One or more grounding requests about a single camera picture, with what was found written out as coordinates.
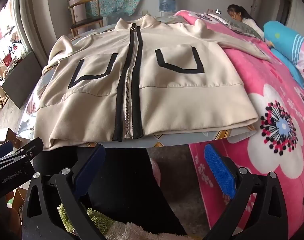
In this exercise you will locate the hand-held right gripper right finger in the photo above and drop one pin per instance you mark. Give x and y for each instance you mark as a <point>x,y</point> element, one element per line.
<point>219,170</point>

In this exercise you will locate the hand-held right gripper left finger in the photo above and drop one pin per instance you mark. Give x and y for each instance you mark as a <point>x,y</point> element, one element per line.
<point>90,170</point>

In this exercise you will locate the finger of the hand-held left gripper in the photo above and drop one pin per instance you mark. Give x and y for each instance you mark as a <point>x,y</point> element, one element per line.
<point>0,148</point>
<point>29,148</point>

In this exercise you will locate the cream zip jacket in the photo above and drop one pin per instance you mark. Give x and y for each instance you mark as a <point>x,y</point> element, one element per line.
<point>179,100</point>

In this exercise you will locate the small brown wooden box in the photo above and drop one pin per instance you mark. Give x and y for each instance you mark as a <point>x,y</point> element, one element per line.
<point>9,135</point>

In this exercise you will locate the table with fruit-print cover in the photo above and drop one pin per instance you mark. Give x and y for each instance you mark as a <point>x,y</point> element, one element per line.
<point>211,136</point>

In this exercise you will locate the person's black trouser legs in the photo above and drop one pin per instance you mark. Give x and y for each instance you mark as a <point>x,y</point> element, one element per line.
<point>132,185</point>

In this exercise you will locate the pink slipper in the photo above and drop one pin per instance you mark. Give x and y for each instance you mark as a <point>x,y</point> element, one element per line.
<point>154,170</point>

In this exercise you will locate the dark grey board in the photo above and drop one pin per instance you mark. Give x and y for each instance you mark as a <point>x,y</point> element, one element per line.
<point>22,77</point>

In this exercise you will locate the fluffy cream green garment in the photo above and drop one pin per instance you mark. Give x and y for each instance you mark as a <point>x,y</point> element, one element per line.
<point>132,231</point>

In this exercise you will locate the red box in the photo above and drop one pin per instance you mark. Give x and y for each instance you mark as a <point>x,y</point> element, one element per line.
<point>7,60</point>

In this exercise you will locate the pink floral blanket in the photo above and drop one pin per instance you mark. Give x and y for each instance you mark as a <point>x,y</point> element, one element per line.
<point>266,92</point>

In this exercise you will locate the small white shopping bag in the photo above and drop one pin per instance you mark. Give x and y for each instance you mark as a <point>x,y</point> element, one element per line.
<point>18,48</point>

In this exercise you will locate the grey curtain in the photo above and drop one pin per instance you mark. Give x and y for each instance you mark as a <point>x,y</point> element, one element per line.
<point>27,17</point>

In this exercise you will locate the wooden chair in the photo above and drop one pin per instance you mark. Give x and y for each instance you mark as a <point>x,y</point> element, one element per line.
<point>87,21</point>

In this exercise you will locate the grey lace-trimmed pillow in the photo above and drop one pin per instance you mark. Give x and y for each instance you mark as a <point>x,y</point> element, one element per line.
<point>244,28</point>

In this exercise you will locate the white cylindrical box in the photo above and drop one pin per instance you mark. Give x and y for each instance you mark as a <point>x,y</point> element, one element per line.
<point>78,12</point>

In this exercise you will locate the blue cartoon pillow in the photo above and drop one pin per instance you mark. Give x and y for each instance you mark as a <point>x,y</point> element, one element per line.
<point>284,35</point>

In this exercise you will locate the empty clear water jug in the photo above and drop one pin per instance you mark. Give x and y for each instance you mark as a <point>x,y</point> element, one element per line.
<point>114,16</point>

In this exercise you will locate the dark door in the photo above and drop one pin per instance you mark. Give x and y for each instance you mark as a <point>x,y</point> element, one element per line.
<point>284,7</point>

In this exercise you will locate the blue water jug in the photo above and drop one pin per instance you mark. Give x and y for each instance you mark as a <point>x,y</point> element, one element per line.
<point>167,1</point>

